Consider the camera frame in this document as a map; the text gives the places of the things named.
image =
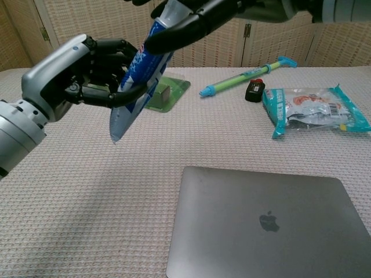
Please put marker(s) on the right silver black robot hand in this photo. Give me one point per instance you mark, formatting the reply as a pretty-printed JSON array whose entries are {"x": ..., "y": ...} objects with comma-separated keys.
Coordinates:
[{"x": 220, "y": 14}]

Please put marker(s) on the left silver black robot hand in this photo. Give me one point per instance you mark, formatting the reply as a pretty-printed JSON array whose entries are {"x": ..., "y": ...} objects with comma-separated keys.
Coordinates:
[{"x": 52, "y": 75}]

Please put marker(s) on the blue white toothpaste tube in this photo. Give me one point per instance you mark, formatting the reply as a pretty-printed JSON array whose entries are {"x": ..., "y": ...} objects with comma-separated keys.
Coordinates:
[{"x": 145, "y": 75}]

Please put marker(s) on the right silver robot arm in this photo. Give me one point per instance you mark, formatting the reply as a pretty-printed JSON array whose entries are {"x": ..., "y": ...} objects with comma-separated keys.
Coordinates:
[{"x": 342, "y": 10}]

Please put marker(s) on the small black bottle red cap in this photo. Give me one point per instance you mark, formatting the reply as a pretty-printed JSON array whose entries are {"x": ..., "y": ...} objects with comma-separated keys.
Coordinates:
[{"x": 254, "y": 93}]

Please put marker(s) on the metal screen hinge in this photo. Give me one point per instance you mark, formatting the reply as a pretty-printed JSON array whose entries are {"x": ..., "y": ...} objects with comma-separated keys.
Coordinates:
[
  {"x": 247, "y": 30},
  {"x": 44, "y": 33}
]

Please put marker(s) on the green blue toy water squirter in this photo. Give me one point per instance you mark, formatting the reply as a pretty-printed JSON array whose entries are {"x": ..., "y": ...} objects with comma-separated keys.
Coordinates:
[{"x": 240, "y": 77}]

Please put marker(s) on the beige woven folding screen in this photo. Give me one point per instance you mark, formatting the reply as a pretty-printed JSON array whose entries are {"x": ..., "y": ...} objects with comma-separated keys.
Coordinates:
[{"x": 101, "y": 20}]

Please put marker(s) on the green blister pack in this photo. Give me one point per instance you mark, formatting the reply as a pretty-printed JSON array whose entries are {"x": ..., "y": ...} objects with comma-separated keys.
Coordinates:
[{"x": 174, "y": 92}]

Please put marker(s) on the teal clear snack bag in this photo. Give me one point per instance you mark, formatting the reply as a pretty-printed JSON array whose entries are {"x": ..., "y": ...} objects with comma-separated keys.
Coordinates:
[{"x": 313, "y": 111}]

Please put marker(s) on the white woven tablecloth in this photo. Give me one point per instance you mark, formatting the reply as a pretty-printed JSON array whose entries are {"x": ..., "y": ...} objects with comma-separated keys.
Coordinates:
[{"x": 87, "y": 217}]

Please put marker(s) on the grey closed laptop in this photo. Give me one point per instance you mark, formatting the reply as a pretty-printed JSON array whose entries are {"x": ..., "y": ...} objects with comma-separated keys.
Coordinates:
[{"x": 261, "y": 220}]

